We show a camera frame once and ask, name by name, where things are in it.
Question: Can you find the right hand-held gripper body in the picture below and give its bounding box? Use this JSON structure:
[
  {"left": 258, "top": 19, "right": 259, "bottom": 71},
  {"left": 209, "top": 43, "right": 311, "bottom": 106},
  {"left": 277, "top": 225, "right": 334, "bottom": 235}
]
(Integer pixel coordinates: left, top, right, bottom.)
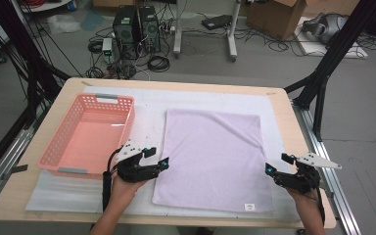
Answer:
[{"left": 272, "top": 152, "right": 343, "bottom": 194}]

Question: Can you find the white grid mat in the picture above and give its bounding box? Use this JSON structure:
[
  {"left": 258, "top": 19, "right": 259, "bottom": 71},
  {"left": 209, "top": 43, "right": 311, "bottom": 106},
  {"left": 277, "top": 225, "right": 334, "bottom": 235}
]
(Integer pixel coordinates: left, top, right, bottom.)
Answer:
[{"left": 24, "top": 85, "right": 305, "bottom": 223}]

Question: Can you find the thin black cable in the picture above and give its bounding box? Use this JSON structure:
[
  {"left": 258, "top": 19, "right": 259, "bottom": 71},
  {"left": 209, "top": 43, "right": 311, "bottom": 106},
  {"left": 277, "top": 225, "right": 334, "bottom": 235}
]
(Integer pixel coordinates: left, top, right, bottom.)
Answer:
[{"left": 312, "top": 181, "right": 327, "bottom": 227}]

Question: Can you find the small white box device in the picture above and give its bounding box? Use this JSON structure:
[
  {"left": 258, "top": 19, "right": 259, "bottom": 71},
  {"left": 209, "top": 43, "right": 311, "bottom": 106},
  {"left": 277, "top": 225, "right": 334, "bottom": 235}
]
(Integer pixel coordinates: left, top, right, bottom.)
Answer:
[{"left": 101, "top": 37, "right": 114, "bottom": 64}]

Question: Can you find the pink plastic basket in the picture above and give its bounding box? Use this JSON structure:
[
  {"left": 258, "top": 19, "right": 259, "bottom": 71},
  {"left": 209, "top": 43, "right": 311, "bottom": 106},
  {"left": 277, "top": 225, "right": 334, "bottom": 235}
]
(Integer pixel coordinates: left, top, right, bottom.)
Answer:
[{"left": 37, "top": 92, "right": 137, "bottom": 182}]

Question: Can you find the grey metal bracket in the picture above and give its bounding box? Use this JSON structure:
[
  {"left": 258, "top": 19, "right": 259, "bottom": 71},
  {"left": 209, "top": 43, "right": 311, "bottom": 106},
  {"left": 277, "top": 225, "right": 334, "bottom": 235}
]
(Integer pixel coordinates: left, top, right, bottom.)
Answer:
[
  {"left": 319, "top": 180, "right": 336, "bottom": 199},
  {"left": 1, "top": 164, "right": 29, "bottom": 181}
]

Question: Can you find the person's right hand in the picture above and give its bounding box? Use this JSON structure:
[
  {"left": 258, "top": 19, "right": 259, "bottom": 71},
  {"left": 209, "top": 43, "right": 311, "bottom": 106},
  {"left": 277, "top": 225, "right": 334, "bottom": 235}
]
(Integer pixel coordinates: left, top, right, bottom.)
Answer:
[{"left": 287, "top": 188, "right": 323, "bottom": 215}]

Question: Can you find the black sleeved cable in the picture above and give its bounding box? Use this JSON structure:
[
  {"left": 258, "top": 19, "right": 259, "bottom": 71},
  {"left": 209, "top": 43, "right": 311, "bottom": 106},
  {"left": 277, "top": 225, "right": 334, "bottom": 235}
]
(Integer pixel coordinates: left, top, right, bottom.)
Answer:
[{"left": 101, "top": 146, "right": 125, "bottom": 213}]

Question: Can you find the lilac printed towel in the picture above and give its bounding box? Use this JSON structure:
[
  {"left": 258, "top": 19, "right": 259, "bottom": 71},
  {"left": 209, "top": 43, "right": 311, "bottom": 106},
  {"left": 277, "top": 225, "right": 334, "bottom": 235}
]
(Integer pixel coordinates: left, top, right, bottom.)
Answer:
[{"left": 151, "top": 108, "right": 275, "bottom": 214}]

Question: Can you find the black computer tower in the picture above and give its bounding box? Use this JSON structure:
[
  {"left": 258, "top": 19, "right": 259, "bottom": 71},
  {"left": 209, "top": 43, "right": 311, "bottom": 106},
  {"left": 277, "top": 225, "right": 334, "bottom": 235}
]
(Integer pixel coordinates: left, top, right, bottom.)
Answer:
[
  {"left": 138, "top": 5, "right": 162, "bottom": 54},
  {"left": 112, "top": 4, "right": 142, "bottom": 61}
]

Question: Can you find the round white table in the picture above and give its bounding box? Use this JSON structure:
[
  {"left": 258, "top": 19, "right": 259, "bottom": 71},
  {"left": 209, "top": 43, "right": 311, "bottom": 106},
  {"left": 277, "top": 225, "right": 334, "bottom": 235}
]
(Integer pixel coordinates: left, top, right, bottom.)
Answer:
[{"left": 19, "top": 0, "right": 74, "bottom": 14}]

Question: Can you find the black laptop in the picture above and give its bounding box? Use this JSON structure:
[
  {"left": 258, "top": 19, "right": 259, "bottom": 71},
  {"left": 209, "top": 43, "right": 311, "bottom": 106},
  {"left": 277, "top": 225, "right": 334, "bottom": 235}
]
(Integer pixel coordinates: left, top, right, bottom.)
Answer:
[{"left": 201, "top": 14, "right": 234, "bottom": 31}]

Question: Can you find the red cable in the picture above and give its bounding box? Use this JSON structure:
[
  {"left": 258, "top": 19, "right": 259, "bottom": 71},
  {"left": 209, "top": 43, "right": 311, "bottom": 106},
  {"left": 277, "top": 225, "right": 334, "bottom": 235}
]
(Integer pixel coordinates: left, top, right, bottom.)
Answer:
[{"left": 21, "top": 0, "right": 47, "bottom": 10}]

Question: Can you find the grey rounded device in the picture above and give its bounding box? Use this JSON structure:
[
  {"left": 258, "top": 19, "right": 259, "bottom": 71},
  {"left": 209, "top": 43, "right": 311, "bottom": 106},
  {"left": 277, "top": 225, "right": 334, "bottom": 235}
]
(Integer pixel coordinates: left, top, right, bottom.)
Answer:
[{"left": 301, "top": 12, "right": 351, "bottom": 45}]

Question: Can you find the person's left hand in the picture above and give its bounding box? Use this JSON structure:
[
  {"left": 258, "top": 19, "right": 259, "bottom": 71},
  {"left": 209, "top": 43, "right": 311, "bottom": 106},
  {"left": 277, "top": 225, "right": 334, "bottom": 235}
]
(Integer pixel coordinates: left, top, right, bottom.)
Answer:
[{"left": 109, "top": 175, "right": 147, "bottom": 211}]

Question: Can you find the white desk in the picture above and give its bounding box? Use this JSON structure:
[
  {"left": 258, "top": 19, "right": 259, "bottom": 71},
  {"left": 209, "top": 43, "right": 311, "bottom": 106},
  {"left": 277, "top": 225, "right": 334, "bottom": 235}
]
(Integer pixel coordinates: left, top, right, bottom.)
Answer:
[{"left": 171, "top": 0, "right": 243, "bottom": 64}]

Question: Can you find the brown cardboard box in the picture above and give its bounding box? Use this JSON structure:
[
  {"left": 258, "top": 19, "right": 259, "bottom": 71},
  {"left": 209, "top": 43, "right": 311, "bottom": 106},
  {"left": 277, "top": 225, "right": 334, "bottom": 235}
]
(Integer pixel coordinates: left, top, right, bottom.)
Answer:
[{"left": 92, "top": 0, "right": 139, "bottom": 10}]

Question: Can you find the white floor board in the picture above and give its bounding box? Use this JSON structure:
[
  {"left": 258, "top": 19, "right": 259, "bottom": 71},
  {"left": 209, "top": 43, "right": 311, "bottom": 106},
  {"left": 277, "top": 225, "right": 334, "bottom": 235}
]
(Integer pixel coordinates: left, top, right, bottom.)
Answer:
[{"left": 295, "top": 16, "right": 370, "bottom": 60}]

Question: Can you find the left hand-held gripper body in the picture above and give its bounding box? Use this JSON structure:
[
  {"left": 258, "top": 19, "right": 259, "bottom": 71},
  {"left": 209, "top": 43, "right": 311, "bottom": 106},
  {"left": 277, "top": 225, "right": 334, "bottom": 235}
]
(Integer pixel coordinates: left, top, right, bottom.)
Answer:
[{"left": 115, "top": 140, "right": 161, "bottom": 184}]

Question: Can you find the clear plastic bag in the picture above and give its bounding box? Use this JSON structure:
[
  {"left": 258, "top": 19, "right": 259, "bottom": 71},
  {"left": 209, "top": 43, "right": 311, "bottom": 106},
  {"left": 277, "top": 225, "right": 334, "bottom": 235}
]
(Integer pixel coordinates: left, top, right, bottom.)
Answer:
[{"left": 46, "top": 14, "right": 83, "bottom": 35}]

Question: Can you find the blue-grey sheet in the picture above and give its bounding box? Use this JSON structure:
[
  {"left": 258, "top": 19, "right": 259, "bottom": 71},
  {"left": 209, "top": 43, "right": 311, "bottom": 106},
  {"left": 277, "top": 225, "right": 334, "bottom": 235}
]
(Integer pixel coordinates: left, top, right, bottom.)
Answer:
[{"left": 79, "top": 11, "right": 108, "bottom": 32}]

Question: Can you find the aluminium rail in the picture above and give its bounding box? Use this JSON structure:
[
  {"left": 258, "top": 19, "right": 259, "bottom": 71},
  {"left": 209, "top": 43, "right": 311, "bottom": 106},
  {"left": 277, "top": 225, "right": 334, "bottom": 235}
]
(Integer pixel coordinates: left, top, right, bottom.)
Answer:
[
  {"left": 292, "top": 101, "right": 362, "bottom": 235},
  {"left": 0, "top": 125, "right": 35, "bottom": 213}
]

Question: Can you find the open cardboard box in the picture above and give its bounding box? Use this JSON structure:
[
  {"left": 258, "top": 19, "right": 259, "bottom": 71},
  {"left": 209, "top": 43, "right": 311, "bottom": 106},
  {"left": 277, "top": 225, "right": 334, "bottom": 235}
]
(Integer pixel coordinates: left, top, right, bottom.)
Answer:
[{"left": 246, "top": 0, "right": 308, "bottom": 42}]

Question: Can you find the coiled black cable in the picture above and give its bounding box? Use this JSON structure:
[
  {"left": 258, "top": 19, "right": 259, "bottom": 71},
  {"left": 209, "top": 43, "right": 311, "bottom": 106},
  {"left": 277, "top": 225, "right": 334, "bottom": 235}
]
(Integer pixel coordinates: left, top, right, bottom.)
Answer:
[{"left": 147, "top": 55, "right": 171, "bottom": 73}]

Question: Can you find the black metal frame post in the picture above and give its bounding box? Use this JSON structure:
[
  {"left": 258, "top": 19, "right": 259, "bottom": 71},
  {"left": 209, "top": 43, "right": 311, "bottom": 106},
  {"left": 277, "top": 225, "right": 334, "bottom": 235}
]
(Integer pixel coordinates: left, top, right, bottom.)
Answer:
[
  {"left": 283, "top": 0, "right": 376, "bottom": 143},
  {"left": 0, "top": 0, "right": 73, "bottom": 129}
]

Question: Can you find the white power strip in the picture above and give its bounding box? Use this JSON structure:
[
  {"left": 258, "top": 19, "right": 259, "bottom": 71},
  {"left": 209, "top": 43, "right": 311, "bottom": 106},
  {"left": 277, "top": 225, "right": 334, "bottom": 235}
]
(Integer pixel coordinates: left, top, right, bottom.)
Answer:
[{"left": 159, "top": 21, "right": 177, "bottom": 37}]

